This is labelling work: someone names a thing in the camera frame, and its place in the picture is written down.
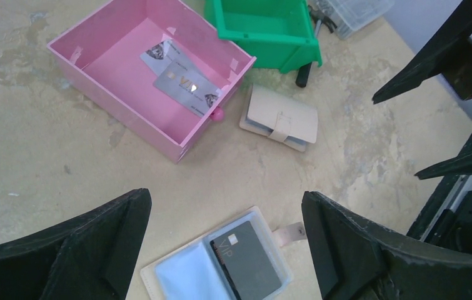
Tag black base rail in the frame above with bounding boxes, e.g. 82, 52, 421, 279
405, 124, 472, 259

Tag beige card holder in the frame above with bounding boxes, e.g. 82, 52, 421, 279
140, 206, 307, 299
239, 84, 318, 153

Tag pink box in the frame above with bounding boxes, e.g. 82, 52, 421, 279
48, 1, 256, 163

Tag cards in pink box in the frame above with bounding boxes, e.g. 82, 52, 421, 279
139, 39, 221, 117

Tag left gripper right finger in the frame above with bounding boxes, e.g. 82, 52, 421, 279
301, 191, 472, 299

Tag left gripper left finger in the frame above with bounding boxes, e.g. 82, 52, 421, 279
0, 188, 152, 299

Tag clear screw organizer box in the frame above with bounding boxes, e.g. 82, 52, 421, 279
315, 0, 395, 40

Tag front green bin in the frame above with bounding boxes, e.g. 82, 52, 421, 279
204, 0, 323, 74

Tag dark grey VIP card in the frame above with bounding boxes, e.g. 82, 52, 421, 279
209, 221, 282, 299

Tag hammer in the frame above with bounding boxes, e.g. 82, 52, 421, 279
294, 4, 338, 89

